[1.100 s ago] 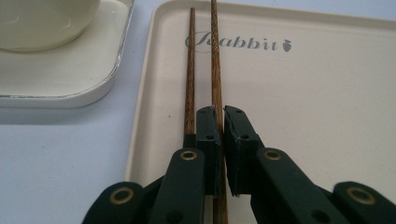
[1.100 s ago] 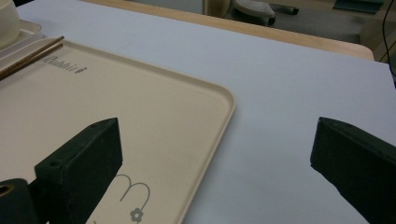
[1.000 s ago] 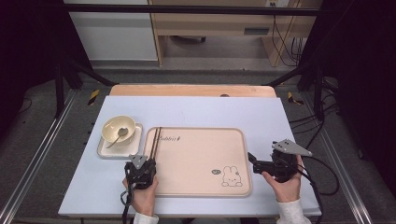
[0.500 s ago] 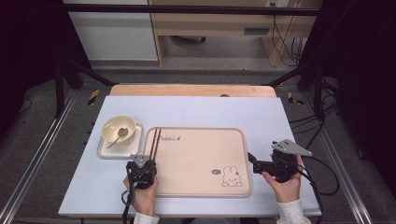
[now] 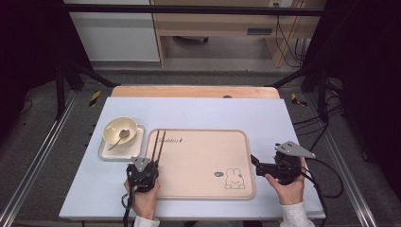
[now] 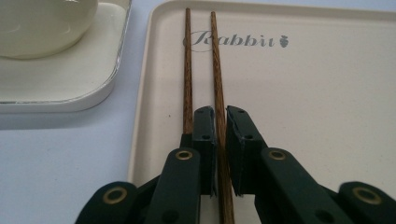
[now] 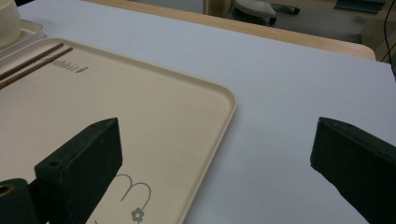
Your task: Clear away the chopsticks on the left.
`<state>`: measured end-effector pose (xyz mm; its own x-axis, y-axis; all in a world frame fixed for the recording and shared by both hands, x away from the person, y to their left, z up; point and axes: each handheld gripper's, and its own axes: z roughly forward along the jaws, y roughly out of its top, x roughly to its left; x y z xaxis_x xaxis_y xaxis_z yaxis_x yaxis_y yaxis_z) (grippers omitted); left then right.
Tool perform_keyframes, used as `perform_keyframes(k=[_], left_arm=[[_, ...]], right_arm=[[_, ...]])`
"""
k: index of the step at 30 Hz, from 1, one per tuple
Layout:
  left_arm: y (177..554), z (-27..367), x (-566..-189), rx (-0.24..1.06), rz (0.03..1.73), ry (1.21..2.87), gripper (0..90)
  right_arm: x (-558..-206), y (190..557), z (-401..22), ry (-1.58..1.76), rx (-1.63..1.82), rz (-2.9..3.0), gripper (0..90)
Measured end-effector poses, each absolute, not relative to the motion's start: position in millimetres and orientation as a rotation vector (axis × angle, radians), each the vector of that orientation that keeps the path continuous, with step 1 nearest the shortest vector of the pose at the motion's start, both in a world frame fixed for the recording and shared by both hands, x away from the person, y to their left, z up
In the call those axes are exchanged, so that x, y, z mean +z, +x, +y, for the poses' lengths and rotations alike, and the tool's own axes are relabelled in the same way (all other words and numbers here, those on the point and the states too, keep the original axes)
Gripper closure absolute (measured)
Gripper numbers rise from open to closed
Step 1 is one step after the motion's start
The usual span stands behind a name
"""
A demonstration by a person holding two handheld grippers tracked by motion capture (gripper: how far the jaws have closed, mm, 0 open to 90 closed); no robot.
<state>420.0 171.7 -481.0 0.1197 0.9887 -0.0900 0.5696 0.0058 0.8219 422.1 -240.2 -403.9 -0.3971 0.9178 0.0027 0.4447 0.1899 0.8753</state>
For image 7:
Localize light wooden desk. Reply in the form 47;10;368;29
204;0;396;62

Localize hanging black cables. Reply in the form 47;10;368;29
383;0;396;82

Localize small white square plate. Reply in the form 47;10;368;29
0;20;47;60

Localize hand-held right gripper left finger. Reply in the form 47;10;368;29
34;117;123;224

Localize dark brown chopstick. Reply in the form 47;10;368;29
0;42;64;80
0;47;74;91

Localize cream bowl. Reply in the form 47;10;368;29
0;0;22;49

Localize beige tray with rabbit print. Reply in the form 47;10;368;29
0;37;237;224

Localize wooden table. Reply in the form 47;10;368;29
82;0;377;62

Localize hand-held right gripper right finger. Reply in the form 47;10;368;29
310;117;396;224

